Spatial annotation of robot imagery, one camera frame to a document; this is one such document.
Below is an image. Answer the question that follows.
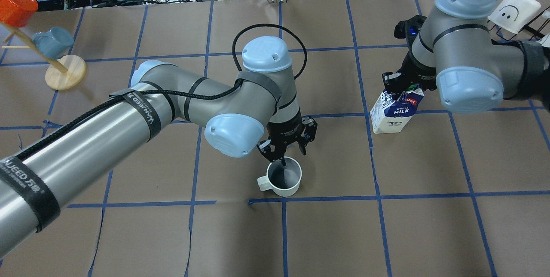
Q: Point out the wooden mug tree stand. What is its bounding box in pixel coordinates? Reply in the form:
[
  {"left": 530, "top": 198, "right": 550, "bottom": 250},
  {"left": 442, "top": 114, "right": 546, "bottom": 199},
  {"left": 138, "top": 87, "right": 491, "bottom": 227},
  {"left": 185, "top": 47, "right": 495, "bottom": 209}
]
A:
[{"left": 1, "top": 23, "right": 88, "bottom": 91}]

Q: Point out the white smiley face mug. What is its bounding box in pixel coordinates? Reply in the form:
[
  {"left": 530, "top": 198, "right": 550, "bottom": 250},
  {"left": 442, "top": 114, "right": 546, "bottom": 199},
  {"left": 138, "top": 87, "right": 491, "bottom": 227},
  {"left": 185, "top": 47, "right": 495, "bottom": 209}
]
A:
[{"left": 488, "top": 0, "right": 541, "bottom": 34}]

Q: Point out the orange mug on stand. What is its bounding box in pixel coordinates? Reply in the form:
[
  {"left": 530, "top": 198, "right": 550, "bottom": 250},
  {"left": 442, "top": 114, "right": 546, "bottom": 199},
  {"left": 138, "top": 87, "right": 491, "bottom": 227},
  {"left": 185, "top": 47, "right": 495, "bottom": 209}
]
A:
[{"left": 0, "top": 0, "right": 39, "bottom": 28}]

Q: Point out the blue mug on stand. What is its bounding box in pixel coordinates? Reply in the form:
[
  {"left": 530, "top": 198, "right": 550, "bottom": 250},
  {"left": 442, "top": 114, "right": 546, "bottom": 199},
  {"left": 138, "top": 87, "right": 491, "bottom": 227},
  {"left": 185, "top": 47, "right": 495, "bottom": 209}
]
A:
[{"left": 31, "top": 27, "right": 74, "bottom": 59}]

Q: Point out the blue white milk carton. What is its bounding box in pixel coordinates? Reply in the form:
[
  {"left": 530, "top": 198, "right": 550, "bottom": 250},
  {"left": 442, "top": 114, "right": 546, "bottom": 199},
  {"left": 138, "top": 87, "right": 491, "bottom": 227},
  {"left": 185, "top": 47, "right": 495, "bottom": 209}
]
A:
[{"left": 370, "top": 89, "right": 425, "bottom": 134}]

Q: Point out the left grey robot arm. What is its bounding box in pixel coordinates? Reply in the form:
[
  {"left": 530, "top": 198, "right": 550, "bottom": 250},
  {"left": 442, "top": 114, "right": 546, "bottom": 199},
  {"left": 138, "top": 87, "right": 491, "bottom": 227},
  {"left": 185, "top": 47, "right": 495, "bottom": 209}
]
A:
[{"left": 0, "top": 36, "right": 318, "bottom": 257}]

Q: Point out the pale green mug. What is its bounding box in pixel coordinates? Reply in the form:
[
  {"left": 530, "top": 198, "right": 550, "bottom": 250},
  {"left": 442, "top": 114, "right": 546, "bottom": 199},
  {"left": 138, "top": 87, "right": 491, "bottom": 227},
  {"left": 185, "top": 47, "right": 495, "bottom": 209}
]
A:
[{"left": 257, "top": 156, "right": 303, "bottom": 197}]

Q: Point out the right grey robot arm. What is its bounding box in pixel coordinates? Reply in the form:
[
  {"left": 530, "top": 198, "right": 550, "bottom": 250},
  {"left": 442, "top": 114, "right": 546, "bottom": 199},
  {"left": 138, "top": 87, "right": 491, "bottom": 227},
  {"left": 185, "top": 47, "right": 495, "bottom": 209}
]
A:
[{"left": 382, "top": 0, "right": 549, "bottom": 114}]

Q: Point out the white cup at edge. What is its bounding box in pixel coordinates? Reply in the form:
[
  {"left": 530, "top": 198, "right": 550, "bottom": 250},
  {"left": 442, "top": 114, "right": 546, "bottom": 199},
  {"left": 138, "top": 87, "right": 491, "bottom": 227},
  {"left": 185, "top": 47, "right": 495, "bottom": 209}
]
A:
[{"left": 538, "top": 33, "right": 550, "bottom": 48}]

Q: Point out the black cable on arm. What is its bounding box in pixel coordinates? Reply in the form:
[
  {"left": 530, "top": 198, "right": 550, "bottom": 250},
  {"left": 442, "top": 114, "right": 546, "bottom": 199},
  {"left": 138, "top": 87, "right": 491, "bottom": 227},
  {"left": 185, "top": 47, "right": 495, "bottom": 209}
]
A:
[{"left": 13, "top": 24, "right": 307, "bottom": 161}]

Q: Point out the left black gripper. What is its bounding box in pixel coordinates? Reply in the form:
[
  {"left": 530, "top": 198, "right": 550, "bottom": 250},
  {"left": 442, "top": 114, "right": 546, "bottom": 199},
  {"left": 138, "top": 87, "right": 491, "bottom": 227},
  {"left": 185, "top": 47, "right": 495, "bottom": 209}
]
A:
[{"left": 257, "top": 111, "right": 318, "bottom": 167}]

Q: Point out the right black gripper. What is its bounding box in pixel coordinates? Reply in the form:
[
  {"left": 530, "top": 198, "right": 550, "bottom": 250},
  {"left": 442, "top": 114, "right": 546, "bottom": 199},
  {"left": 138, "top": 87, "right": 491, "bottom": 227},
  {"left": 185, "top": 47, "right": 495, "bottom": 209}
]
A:
[{"left": 382, "top": 15, "right": 437, "bottom": 102}]

